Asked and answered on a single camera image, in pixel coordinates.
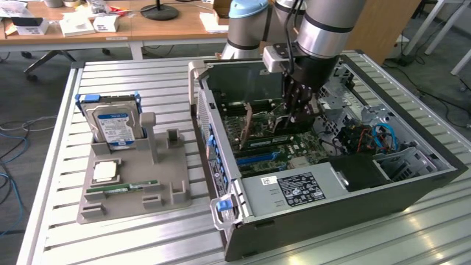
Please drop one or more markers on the white open packaging tray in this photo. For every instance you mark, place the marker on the white open packaging tray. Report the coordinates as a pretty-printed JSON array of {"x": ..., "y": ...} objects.
[{"x": 74, "y": 30}]

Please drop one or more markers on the wooden office desk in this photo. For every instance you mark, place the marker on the wooden office desk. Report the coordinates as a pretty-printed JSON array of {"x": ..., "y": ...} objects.
[
  {"x": 165, "y": 30},
  {"x": 48, "y": 41}
]

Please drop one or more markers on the silver CPU chip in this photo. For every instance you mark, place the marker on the silver CPU chip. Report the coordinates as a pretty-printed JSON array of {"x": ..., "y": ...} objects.
[{"x": 104, "y": 171}]

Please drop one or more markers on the blue case release latch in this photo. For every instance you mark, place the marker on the blue case release latch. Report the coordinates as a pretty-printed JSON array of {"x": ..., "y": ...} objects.
[{"x": 222, "y": 206}]

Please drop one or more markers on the white electrical box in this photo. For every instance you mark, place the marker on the white electrical box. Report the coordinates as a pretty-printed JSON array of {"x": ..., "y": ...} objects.
[{"x": 401, "y": 41}]

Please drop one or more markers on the white labelled box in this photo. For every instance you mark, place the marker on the white labelled box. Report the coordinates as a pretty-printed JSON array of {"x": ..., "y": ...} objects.
[{"x": 32, "y": 30}]

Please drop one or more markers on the white carton with label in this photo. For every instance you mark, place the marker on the white carton with label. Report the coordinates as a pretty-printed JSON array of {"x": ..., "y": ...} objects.
[{"x": 104, "y": 26}]

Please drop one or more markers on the grey plastic parts rack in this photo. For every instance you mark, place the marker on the grey plastic parts rack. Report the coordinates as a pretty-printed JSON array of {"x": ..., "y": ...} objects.
[{"x": 146, "y": 176}]

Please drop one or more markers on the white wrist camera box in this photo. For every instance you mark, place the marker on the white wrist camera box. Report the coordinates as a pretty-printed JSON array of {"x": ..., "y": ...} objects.
[{"x": 273, "y": 59}]

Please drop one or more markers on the grey cup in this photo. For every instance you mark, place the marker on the grey cup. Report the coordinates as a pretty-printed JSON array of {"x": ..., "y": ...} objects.
[{"x": 53, "y": 3}]

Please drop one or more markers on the black power connector bundle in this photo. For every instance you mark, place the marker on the black power connector bundle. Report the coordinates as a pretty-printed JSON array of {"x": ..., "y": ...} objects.
[{"x": 349, "y": 138}]

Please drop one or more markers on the black lamp base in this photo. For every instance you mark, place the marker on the black lamp base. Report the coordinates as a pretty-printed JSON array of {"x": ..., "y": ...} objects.
[{"x": 157, "y": 13}]

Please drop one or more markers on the hard disk with blue carrier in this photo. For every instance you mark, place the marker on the hard disk with blue carrier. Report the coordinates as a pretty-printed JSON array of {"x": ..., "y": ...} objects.
[{"x": 113, "y": 127}]

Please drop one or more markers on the pile of papers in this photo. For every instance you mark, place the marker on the pile of papers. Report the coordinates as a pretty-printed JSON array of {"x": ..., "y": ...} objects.
[{"x": 12, "y": 9}]

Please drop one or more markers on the long PCIe expansion slot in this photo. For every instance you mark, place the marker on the long PCIe expansion slot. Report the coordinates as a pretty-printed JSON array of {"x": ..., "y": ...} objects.
[{"x": 257, "y": 158}]

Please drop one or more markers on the green motherboard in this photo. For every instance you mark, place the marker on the green motherboard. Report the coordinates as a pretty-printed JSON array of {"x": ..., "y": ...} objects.
[{"x": 305, "y": 146}]

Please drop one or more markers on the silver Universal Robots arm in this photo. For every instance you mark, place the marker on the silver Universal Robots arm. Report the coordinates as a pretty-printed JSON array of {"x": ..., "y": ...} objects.
[{"x": 323, "y": 36}]

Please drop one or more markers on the black open PC case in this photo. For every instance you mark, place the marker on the black open PC case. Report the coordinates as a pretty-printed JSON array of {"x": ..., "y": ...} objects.
[{"x": 331, "y": 220}]

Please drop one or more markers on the silver disk bay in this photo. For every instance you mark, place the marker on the silver disk bay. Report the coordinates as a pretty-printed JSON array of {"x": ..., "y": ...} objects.
[{"x": 408, "y": 165}]

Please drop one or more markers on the wooden cabinet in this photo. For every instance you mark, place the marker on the wooden cabinet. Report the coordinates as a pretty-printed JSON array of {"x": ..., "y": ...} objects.
[{"x": 389, "y": 27}]

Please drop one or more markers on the grey power supply unit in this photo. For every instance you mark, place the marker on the grey power supply unit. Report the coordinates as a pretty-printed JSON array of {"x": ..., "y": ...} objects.
[{"x": 257, "y": 193}]

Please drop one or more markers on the black power strip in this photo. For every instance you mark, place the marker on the black power strip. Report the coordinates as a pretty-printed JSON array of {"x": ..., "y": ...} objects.
[{"x": 404, "y": 60}]

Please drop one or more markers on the green RAM stick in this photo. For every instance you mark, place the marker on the green RAM stick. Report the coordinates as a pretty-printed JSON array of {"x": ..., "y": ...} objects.
[
  {"x": 268, "y": 141},
  {"x": 121, "y": 187}
]

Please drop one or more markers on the empty black RAM slot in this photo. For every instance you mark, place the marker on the empty black RAM slot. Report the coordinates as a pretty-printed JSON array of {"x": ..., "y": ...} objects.
[{"x": 233, "y": 114}]

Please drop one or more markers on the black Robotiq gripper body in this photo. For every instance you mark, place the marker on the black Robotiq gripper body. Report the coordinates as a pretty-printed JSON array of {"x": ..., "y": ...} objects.
[{"x": 312, "y": 71}]

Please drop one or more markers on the white booklet stack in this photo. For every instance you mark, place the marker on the white booklet stack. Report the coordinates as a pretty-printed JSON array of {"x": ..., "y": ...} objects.
[{"x": 213, "y": 26}]

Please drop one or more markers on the silver metal drive cage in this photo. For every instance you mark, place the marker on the silver metal drive cage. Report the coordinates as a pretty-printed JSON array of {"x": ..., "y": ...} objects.
[{"x": 337, "y": 124}]

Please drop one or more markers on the brown cardboard box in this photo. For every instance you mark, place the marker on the brown cardboard box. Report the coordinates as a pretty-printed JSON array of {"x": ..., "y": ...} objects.
[{"x": 220, "y": 9}]

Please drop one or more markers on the white metal desk frame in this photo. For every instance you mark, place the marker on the white metal desk frame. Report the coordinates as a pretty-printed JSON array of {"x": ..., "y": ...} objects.
[{"x": 424, "y": 27}]

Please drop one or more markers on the low-profile graphics card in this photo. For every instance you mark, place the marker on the low-profile graphics card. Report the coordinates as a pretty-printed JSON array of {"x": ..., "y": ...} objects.
[{"x": 245, "y": 129}]

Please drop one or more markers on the tape roll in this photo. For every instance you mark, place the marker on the tape roll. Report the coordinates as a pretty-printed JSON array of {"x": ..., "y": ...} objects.
[{"x": 70, "y": 3}]

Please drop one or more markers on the black device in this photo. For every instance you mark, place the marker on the black device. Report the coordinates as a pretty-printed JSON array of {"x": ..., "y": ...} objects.
[{"x": 25, "y": 21}]

